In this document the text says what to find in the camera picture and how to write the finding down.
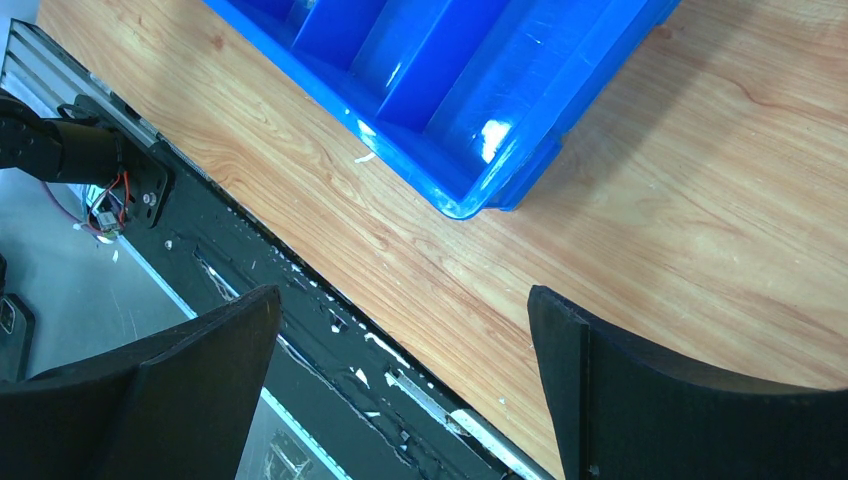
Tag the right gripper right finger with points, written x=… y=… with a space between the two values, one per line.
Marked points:
x=625 y=407

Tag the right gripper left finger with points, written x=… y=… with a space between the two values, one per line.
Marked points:
x=177 y=404

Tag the blue plastic divided bin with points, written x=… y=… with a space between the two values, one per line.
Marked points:
x=467 y=101

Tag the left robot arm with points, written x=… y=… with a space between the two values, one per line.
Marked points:
x=82 y=146

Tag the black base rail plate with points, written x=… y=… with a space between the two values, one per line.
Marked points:
x=341 y=399

